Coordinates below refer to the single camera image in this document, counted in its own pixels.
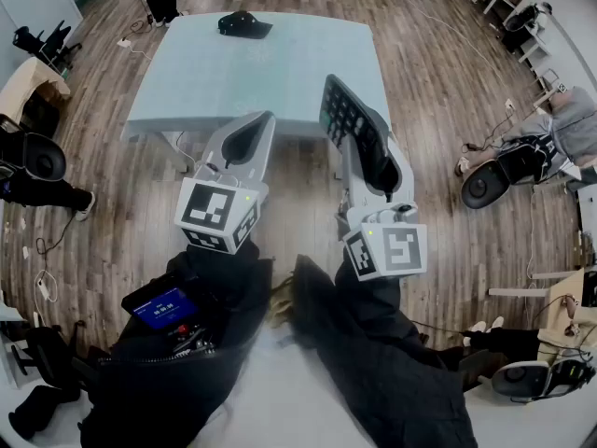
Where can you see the person's white shirt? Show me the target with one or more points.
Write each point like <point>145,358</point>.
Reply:
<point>280,390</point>

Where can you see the white table leg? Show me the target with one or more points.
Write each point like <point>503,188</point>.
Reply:
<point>172,154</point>

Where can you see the white power strip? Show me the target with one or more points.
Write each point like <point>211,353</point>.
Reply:
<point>124,43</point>

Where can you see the white desk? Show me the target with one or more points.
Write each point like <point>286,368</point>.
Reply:
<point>536,45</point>

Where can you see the beige cardboard box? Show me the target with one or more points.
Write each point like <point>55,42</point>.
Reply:
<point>28,82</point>

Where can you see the person's right forearm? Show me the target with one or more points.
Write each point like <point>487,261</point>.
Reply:
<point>368,306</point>

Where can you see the black calculator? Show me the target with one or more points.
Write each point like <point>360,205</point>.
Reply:
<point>340,110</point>

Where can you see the black device with blue screen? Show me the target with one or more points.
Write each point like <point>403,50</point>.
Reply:
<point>161,308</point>

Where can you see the black office chair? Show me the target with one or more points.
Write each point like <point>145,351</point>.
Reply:
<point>51,40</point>

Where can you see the light blue tablecloth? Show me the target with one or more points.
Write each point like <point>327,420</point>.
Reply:
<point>261,63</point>

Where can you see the black cap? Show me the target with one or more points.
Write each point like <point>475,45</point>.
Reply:
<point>242,25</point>

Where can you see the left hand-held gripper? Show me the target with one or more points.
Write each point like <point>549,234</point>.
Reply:
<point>210,208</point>

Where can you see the person's black jacket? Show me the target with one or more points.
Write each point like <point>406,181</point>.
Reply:
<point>154,390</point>

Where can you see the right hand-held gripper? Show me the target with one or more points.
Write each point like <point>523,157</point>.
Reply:
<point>401,250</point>

